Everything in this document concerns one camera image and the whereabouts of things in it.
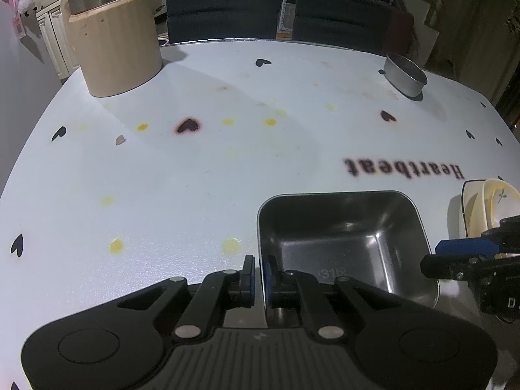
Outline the white square plate blue rim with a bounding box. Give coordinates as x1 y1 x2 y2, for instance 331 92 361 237
460 178 508 239

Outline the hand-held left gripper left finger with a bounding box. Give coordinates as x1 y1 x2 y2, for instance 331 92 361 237
116 254 256 343

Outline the steel rectangular tray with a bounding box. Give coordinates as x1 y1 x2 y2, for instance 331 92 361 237
257 190 442 308

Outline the cream two-handled bowl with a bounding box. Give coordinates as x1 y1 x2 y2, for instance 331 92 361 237
465 178 513 238

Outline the small floral bowl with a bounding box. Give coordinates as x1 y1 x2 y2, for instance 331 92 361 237
487 184 520 233

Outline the staircase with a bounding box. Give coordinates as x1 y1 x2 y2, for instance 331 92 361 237
406 0 448 38

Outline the maroon chair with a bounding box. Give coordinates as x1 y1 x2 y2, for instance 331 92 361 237
384 10 417 60

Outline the small round steel bowl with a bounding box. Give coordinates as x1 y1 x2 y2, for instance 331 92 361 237
384 52 428 98

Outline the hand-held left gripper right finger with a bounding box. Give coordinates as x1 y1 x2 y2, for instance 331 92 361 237
262 254 404 340

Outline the beige cylinder container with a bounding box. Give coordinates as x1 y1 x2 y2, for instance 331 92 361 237
67 0 164 98

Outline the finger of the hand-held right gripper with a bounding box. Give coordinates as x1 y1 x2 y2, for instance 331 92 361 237
435 236 501 257
420 254 490 282

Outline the white kitchen cabinet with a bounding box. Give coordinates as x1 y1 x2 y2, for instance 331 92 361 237
34 0 82 80

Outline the pink ribbon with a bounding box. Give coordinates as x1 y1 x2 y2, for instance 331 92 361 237
8 0 27 40

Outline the dark blue chair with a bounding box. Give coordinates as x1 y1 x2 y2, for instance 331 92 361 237
292 0 395 56
164 0 284 45

